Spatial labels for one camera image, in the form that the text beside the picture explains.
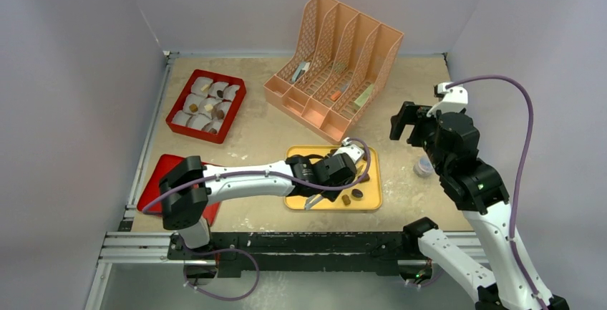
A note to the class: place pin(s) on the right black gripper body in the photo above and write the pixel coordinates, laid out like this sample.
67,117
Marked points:
413,124

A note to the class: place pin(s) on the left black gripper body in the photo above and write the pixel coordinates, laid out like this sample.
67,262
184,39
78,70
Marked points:
331,195

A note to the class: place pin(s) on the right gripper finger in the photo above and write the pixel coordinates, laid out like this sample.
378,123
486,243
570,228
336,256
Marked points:
407,115
419,131

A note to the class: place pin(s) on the metal tongs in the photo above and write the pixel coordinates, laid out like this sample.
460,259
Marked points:
315,199

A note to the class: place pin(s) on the red box lid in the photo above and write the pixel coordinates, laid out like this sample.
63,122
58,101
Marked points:
151,191

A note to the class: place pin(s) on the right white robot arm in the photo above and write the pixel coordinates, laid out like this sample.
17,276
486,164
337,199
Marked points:
511,281

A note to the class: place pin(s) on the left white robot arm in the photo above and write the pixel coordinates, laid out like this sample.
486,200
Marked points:
191,186

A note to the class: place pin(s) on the brown bar chocolate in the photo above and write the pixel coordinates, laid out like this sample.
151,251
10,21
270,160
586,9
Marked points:
365,178

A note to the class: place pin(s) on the milk ribbed chocolate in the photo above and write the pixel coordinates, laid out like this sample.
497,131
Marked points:
346,200

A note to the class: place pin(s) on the red chocolate box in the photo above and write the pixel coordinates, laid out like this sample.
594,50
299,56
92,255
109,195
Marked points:
182,121

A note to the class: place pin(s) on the small clear cup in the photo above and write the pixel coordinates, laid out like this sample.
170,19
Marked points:
423,167

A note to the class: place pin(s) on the yellow tray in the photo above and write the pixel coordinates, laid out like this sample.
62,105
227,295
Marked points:
372,189

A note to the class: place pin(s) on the orange file organizer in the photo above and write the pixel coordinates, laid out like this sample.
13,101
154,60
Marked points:
342,62

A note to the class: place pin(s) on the black base frame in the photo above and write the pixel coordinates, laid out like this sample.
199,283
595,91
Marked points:
385,253

